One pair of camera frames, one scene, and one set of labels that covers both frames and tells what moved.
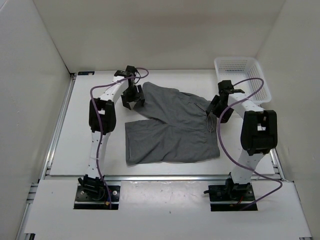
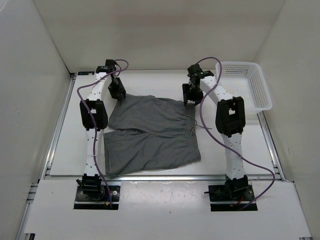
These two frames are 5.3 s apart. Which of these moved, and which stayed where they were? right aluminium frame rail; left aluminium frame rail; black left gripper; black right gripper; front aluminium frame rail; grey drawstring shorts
Moved: black left gripper; black right gripper; grey drawstring shorts
Stayed: front aluminium frame rail; left aluminium frame rail; right aluminium frame rail
